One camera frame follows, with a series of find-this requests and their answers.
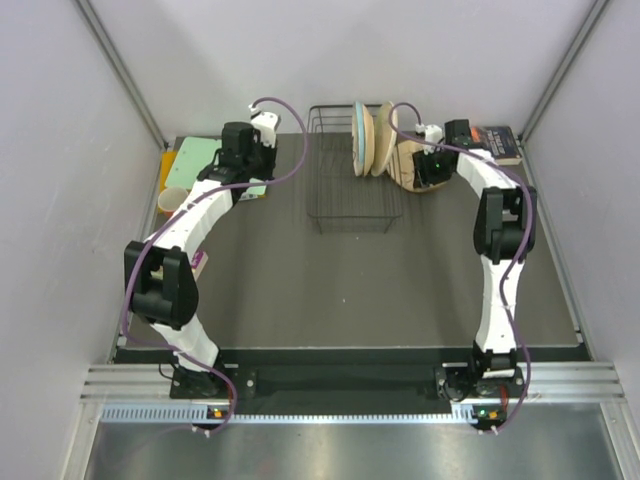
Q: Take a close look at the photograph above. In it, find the bird plate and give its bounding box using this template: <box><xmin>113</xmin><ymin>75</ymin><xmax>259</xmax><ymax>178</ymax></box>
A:
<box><xmin>361</xmin><ymin>103</ymin><xmax>375</xmax><ymax>176</ymax></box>
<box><xmin>387</xmin><ymin>140</ymin><xmax>447</xmax><ymax>193</ymax></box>

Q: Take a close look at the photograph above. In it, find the cream plate with sprig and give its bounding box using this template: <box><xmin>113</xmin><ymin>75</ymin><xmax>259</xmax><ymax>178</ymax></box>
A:
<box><xmin>370</xmin><ymin>101</ymin><xmax>398</xmax><ymax>177</ymax></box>

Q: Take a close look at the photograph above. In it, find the blue and white plate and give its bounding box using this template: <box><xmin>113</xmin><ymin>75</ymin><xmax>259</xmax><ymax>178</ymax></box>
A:
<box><xmin>352</xmin><ymin>101</ymin><xmax>366</xmax><ymax>176</ymax></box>

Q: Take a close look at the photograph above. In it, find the black wire dish rack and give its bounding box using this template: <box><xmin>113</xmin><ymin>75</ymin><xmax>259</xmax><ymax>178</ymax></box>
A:
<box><xmin>306</xmin><ymin>104</ymin><xmax>403</xmax><ymax>233</ymax></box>

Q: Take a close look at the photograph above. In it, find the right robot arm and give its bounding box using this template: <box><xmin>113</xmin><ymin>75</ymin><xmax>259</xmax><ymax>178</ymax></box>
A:
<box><xmin>412</xmin><ymin>120</ymin><xmax>537</xmax><ymax>396</ymax></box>

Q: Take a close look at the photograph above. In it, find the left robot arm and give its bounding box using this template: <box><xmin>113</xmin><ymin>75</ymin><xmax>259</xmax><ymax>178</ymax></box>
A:
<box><xmin>124</xmin><ymin>113</ymin><xmax>280</xmax><ymax>398</ymax></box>

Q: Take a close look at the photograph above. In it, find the green paper folder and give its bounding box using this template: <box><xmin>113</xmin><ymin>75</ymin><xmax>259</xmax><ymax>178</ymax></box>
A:
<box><xmin>164</xmin><ymin>136</ymin><xmax>269</xmax><ymax>201</ymax></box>

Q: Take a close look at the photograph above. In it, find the dark paperback book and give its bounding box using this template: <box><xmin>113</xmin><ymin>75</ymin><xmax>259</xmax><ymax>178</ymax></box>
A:
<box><xmin>471</xmin><ymin>126</ymin><xmax>522</xmax><ymax>166</ymax></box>

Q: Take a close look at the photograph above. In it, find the yellow folder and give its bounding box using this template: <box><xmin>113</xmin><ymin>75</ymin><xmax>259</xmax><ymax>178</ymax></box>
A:
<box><xmin>159</xmin><ymin>149</ymin><xmax>211</xmax><ymax>201</ymax></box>

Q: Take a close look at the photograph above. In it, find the orange mug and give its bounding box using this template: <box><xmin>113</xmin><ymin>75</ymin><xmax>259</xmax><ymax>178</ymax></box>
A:
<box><xmin>157</xmin><ymin>187</ymin><xmax>189</xmax><ymax>217</ymax></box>

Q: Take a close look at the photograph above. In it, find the purple treehouse book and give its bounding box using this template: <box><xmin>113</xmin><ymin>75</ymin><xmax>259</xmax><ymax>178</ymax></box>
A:
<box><xmin>191</xmin><ymin>250</ymin><xmax>208</xmax><ymax>280</ymax></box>

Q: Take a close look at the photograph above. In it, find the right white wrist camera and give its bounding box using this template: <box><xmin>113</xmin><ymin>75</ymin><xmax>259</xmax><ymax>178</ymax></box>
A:
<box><xmin>415</xmin><ymin>123</ymin><xmax>444</xmax><ymax>154</ymax></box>

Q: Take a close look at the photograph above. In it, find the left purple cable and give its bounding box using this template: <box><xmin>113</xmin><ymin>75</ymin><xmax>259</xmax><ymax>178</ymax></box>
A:
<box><xmin>121</xmin><ymin>96</ymin><xmax>310</xmax><ymax>436</ymax></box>

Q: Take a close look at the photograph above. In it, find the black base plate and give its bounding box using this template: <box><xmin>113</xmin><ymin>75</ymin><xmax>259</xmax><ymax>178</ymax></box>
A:
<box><xmin>169</xmin><ymin>362</ymin><xmax>526</xmax><ymax>401</ymax></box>

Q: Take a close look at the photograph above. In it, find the aluminium front rail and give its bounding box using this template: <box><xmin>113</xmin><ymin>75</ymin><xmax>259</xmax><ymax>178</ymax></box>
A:
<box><xmin>80</xmin><ymin>362</ymin><xmax>625</xmax><ymax>403</ymax></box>

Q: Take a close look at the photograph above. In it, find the grey slotted cable duct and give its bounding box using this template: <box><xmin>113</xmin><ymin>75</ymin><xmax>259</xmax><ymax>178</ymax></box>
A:
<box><xmin>99</xmin><ymin>402</ymin><xmax>506</xmax><ymax>426</ymax></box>

